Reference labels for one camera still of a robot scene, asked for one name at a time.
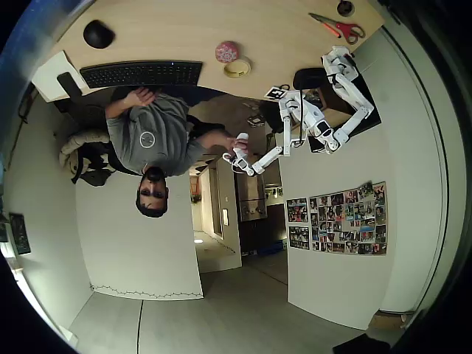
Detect white leader arm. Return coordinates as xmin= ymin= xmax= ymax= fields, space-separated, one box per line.
xmin=222 ymin=110 xmax=300 ymax=177

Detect yellow tape roll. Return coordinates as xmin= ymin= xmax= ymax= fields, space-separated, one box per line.
xmin=223 ymin=58 xmax=254 ymax=80

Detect man's right forearm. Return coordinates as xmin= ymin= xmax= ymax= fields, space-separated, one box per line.
xmin=187 ymin=131 xmax=232 ymax=156

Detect man's left forearm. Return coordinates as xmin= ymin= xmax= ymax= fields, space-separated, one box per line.
xmin=105 ymin=99 xmax=136 ymax=121

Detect pink round object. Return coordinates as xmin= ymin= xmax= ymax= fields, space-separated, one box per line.
xmin=215 ymin=40 xmax=240 ymax=63

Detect man's right hand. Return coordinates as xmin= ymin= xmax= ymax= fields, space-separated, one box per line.
xmin=224 ymin=135 xmax=253 ymax=159

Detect man's left hand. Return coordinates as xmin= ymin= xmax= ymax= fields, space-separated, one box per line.
xmin=125 ymin=86 xmax=159 ymax=108

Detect black white marker tag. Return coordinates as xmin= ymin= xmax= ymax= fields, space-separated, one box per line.
xmin=263 ymin=86 xmax=289 ymax=101

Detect black flat panel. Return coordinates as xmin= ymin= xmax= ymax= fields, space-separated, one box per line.
xmin=308 ymin=72 xmax=383 ymax=154

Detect black rounded object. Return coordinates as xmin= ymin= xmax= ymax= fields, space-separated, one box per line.
xmin=293 ymin=68 xmax=330 ymax=91

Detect stainless steel fridge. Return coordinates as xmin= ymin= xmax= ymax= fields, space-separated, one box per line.
xmin=234 ymin=171 xmax=268 ymax=222

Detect small photo sheet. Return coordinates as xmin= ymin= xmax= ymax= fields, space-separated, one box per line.
xmin=286 ymin=198 xmax=309 ymax=223
xmin=288 ymin=225 xmax=310 ymax=251

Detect large photo collage board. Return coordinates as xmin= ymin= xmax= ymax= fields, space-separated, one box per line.
xmin=308 ymin=180 xmax=388 ymax=257

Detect man in grey sweatshirt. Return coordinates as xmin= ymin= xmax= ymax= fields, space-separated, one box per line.
xmin=105 ymin=91 xmax=229 ymax=219

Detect black keyboard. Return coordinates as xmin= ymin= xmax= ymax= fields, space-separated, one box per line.
xmin=79 ymin=60 xmax=204 ymax=90

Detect black computer mouse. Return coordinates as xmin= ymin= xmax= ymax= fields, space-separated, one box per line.
xmin=83 ymin=19 xmax=116 ymax=49

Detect black bag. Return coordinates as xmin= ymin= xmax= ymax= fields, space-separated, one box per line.
xmin=70 ymin=142 xmax=122 ymax=187

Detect cream padded jacket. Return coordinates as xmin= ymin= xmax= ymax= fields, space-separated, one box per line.
xmin=58 ymin=131 xmax=111 ymax=174

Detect white paper sheet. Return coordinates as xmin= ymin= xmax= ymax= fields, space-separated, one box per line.
xmin=31 ymin=50 xmax=78 ymax=103

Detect dark framed picture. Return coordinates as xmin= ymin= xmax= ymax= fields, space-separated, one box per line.
xmin=8 ymin=212 xmax=32 ymax=256

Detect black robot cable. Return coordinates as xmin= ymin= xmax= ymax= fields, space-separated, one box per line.
xmin=289 ymin=88 xmax=309 ymax=148

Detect red-handled scissors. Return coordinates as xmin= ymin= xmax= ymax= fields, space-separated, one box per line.
xmin=308 ymin=12 xmax=367 ymax=46

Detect string light wire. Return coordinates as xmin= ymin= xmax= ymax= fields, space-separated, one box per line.
xmin=89 ymin=282 xmax=204 ymax=299

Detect black floor cable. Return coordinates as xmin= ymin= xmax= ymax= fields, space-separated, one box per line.
xmin=136 ymin=299 xmax=145 ymax=354

